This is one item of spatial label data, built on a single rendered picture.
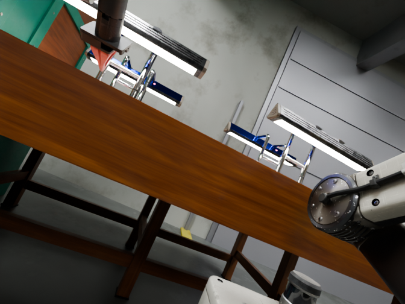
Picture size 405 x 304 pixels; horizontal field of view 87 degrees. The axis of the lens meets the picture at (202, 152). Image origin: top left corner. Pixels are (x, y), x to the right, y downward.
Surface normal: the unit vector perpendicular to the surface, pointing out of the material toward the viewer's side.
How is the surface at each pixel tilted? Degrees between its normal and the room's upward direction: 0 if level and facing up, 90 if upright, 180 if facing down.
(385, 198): 91
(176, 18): 90
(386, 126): 90
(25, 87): 90
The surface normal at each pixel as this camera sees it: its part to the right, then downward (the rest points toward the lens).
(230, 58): 0.14, -0.07
